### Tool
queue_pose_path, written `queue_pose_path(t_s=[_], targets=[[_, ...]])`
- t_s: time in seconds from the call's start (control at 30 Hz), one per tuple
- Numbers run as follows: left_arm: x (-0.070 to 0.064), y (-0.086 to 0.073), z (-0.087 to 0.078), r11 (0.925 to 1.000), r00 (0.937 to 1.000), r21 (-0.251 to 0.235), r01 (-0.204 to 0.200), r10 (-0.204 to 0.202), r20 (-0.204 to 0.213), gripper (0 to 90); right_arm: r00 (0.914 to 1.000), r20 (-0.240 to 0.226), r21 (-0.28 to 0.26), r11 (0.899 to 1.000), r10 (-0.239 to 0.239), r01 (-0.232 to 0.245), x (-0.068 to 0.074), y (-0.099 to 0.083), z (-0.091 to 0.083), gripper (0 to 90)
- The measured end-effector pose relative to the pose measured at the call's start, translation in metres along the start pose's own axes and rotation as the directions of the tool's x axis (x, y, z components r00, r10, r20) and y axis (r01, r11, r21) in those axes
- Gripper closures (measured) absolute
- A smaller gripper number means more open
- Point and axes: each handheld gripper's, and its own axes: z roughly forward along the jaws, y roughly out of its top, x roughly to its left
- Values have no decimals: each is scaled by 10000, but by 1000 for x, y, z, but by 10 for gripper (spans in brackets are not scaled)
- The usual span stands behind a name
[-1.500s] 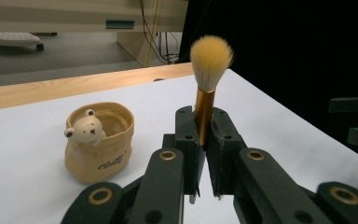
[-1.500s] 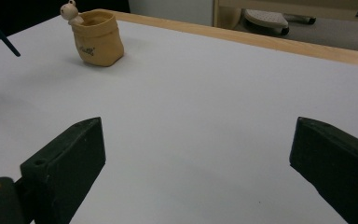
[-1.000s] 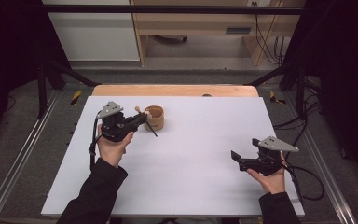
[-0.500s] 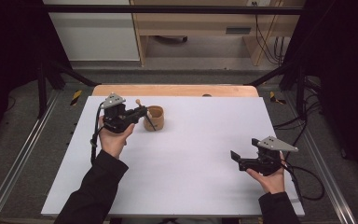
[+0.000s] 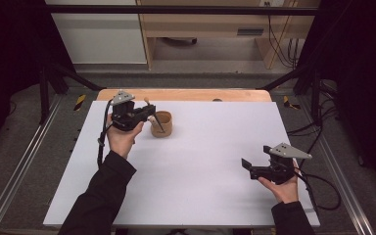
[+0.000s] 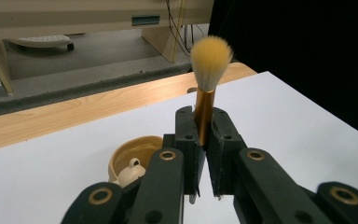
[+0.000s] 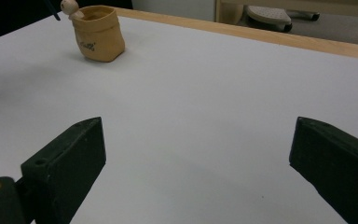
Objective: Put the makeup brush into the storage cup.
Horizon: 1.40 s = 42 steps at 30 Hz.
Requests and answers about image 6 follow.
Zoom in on tan cup with bear figure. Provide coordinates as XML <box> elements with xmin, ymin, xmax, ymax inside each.
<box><xmin>107</xmin><ymin>134</ymin><xmax>164</xmax><ymax>189</ymax></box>

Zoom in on light wooden table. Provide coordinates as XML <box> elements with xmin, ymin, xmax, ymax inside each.
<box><xmin>0</xmin><ymin>62</ymin><xmax>258</xmax><ymax>154</ymax></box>

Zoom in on makeup brush with gold ferrule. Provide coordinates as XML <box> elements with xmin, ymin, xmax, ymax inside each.
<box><xmin>190</xmin><ymin>35</ymin><xmax>235</xmax><ymax>147</ymax></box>

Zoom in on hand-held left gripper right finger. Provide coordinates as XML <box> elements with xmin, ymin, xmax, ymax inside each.
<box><xmin>206</xmin><ymin>106</ymin><xmax>248</xmax><ymax>199</ymax></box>

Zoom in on chair base leg with caster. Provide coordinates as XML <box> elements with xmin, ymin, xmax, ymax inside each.
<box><xmin>7</xmin><ymin>34</ymin><xmax>76</xmax><ymax>52</ymax></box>

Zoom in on light wooden desk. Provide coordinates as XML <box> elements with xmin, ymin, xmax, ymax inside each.
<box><xmin>0</xmin><ymin>0</ymin><xmax>215</xmax><ymax>94</ymax></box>

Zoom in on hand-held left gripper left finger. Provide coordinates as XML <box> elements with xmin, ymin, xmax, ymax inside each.
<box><xmin>162</xmin><ymin>105</ymin><xmax>207</xmax><ymax>205</ymax></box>

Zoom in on black curtain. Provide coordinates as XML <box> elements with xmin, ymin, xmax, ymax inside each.
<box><xmin>207</xmin><ymin>0</ymin><xmax>358</xmax><ymax>143</ymax></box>

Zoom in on black cables behind desk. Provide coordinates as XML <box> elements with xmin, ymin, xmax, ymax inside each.
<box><xmin>165</xmin><ymin>0</ymin><xmax>207</xmax><ymax>58</ymax></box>

